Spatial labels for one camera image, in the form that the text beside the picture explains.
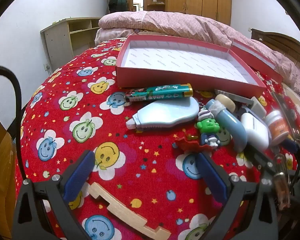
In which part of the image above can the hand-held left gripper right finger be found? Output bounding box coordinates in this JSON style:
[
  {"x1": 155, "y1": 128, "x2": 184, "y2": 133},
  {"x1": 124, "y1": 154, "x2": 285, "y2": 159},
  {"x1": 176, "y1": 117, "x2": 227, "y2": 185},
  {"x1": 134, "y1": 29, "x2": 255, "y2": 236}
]
[{"x1": 195, "y1": 152, "x2": 278, "y2": 240}]

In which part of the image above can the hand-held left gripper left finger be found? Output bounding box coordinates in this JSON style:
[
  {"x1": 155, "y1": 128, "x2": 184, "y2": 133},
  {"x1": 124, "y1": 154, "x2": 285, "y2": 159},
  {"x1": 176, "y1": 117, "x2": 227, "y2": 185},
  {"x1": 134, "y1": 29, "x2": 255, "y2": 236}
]
[{"x1": 14, "y1": 150, "x2": 95, "y2": 240}]

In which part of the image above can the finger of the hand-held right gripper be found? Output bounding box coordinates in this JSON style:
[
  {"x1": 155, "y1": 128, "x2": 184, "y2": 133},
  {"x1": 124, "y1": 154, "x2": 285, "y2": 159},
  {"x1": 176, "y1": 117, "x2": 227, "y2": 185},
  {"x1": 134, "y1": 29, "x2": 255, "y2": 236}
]
[
  {"x1": 283, "y1": 139, "x2": 300, "y2": 156},
  {"x1": 244, "y1": 145, "x2": 277, "y2": 178}
]

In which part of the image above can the white bottle orange label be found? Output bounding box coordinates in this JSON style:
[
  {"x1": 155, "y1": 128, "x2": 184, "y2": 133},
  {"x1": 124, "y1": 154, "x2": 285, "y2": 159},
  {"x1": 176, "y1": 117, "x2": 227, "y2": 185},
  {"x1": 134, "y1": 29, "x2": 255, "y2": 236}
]
[{"x1": 265, "y1": 110, "x2": 289, "y2": 145}]

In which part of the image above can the white earbuds case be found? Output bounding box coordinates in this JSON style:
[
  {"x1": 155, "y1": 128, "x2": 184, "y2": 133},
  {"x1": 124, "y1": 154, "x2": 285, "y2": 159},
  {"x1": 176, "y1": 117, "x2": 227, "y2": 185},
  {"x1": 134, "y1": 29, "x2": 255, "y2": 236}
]
[{"x1": 240, "y1": 112, "x2": 270, "y2": 150}]

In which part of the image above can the small red toy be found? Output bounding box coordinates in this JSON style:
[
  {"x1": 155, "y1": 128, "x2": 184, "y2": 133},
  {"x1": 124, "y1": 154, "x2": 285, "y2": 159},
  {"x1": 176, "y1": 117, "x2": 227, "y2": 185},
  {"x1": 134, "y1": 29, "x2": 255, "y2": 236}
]
[{"x1": 174, "y1": 132, "x2": 215, "y2": 153}]

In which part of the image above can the grey plastic block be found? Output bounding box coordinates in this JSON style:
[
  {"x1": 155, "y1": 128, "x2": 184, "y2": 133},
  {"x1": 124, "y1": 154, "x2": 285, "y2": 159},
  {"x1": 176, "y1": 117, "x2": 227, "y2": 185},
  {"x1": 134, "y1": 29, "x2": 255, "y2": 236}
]
[{"x1": 251, "y1": 97, "x2": 267, "y2": 117}]

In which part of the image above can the green troll keychain figure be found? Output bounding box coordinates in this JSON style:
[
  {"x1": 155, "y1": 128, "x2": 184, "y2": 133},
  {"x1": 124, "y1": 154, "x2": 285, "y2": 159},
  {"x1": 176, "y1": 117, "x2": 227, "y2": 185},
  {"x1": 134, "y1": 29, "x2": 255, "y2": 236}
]
[{"x1": 195, "y1": 102, "x2": 222, "y2": 148}]

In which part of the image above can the notched wooden puzzle piece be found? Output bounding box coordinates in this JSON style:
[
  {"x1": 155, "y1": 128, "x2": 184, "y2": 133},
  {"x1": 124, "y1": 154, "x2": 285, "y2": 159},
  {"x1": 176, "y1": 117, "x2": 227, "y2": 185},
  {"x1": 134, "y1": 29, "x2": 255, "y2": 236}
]
[{"x1": 89, "y1": 182, "x2": 172, "y2": 239}]

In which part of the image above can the round wooden chess piece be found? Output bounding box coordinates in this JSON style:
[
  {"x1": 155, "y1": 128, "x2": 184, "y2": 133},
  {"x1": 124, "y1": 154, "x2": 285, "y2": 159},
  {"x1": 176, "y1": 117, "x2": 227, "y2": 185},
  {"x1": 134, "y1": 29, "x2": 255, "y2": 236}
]
[{"x1": 215, "y1": 94, "x2": 237, "y2": 112}]

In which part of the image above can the grey studded plastic plate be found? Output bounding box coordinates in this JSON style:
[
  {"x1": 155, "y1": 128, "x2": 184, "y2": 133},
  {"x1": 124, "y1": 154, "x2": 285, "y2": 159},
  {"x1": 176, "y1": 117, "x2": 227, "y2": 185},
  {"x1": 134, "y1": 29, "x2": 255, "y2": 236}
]
[{"x1": 214, "y1": 89, "x2": 253, "y2": 103}]

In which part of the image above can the teal toothpaste tube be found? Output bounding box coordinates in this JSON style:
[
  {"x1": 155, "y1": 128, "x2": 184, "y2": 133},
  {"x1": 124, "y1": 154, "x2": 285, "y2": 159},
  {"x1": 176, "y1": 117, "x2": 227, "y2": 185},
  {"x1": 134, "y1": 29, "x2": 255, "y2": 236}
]
[{"x1": 125, "y1": 83, "x2": 193, "y2": 103}]

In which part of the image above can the red cardboard box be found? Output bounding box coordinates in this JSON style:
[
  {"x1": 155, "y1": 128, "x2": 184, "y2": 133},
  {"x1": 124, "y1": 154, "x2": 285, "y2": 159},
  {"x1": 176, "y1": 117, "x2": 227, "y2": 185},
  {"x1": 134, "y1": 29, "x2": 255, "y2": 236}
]
[{"x1": 115, "y1": 35, "x2": 267, "y2": 98}]

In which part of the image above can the metal key bunch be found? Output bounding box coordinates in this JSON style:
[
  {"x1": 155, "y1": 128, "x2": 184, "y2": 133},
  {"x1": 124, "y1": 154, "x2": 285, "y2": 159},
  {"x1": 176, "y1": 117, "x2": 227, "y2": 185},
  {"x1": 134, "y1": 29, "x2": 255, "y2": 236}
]
[{"x1": 274, "y1": 154, "x2": 291, "y2": 210}]

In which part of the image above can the red smiley printed blanket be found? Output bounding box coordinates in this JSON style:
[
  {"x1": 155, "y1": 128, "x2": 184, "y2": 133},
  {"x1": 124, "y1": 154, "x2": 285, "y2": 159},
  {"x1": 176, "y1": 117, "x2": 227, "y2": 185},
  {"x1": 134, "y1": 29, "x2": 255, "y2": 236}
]
[{"x1": 15, "y1": 37, "x2": 300, "y2": 240}]

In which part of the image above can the yellow wooden furniture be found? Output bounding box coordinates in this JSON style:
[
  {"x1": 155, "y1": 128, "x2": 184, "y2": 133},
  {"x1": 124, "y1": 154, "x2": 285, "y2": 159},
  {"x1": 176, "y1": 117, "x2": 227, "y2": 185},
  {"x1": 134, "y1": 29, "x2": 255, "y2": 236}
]
[{"x1": 0, "y1": 105, "x2": 17, "y2": 239}]

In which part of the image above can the red box lid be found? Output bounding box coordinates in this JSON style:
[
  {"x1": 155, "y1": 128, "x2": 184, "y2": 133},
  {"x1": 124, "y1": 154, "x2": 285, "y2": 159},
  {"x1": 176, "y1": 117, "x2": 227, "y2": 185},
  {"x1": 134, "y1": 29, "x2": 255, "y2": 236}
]
[{"x1": 230, "y1": 39, "x2": 284, "y2": 84}]

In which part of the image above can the dark wooden headboard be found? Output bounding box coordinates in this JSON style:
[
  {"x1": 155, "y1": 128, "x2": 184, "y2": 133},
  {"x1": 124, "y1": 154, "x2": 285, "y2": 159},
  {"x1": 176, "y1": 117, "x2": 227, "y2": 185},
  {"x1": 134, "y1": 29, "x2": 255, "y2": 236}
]
[{"x1": 251, "y1": 28, "x2": 300, "y2": 80}]

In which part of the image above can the pale wooden shelf unit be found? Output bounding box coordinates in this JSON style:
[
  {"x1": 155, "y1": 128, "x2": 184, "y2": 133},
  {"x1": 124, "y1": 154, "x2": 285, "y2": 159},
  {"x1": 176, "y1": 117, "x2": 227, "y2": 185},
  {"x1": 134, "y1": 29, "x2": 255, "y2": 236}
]
[{"x1": 40, "y1": 17, "x2": 102, "y2": 74}]

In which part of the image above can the pink quilt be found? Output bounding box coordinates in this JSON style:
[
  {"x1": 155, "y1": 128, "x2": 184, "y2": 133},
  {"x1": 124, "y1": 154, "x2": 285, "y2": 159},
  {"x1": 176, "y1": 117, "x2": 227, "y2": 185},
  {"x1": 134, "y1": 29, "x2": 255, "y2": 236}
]
[{"x1": 95, "y1": 11, "x2": 300, "y2": 93}]

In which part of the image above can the black cable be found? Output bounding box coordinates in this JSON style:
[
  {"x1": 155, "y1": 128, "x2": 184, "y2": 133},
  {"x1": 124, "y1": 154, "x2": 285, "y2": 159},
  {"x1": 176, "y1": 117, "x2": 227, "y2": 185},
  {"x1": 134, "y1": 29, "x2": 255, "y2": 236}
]
[{"x1": 0, "y1": 65, "x2": 28, "y2": 180}]

